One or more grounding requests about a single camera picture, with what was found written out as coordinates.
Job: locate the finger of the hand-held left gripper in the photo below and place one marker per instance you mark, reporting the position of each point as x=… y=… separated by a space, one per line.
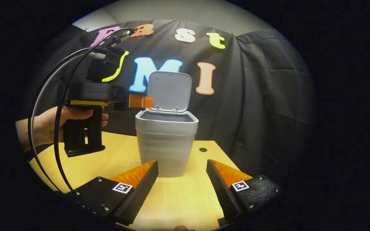
x=140 y=101

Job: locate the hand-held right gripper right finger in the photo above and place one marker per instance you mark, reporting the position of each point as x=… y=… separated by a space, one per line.
x=220 y=192

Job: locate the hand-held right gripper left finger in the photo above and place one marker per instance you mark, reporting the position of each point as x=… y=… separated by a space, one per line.
x=140 y=195

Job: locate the grey desktop garbage bin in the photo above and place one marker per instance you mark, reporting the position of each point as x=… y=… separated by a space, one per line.
x=165 y=150

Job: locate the wooden desktop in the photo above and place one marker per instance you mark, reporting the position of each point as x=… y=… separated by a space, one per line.
x=178 y=199

